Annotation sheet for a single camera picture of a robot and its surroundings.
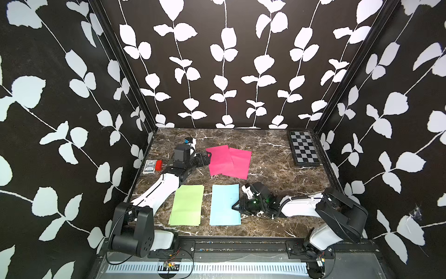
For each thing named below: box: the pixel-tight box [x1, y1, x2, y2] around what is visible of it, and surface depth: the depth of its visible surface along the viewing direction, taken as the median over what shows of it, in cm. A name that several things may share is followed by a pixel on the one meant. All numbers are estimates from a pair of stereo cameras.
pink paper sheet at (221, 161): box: [205, 144, 235, 177], surface depth 104 cm
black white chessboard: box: [286, 130, 321, 167], surface depth 109 cm
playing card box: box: [142, 159, 163, 175], surface depth 103 cm
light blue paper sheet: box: [209, 183, 242, 226], surface depth 87 cm
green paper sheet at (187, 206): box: [168, 184, 205, 227], surface depth 90 cm
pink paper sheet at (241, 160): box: [221, 147, 253, 180], surface depth 105 cm
